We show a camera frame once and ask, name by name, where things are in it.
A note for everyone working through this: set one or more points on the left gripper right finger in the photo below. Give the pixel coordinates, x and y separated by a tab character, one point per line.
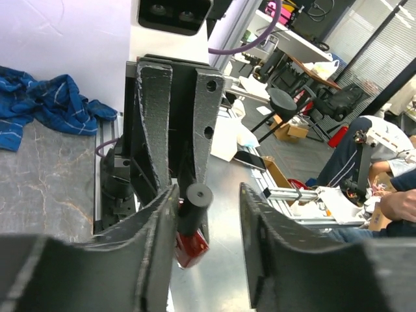
292	268

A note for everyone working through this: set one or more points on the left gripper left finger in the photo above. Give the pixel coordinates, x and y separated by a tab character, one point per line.
127	267

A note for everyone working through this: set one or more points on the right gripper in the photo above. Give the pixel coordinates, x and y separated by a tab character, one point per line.
169	118

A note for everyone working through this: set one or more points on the red nail polish bottle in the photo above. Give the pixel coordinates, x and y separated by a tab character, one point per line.
189	250

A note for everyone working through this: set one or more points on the black nail polish cap brush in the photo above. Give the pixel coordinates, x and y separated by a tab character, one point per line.
197	200

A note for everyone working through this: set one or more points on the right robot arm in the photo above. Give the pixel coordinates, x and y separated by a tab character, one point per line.
113	182

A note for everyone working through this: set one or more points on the black round stool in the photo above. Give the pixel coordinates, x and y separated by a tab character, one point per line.
283	105

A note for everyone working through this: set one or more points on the smartphone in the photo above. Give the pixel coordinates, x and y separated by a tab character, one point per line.
250	160

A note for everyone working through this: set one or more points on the cardboard box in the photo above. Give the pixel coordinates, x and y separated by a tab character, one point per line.
295	129

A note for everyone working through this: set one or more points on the white desk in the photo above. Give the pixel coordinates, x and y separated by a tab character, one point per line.
289	42

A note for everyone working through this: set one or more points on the blue plaid shirt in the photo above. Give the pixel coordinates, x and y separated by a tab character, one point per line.
55	103

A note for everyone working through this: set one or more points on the person in background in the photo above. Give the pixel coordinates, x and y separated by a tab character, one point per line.
397	206

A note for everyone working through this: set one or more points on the black office chair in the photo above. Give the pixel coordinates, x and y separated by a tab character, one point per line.
340	104

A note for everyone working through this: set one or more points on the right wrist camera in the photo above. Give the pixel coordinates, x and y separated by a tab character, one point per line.
171	29

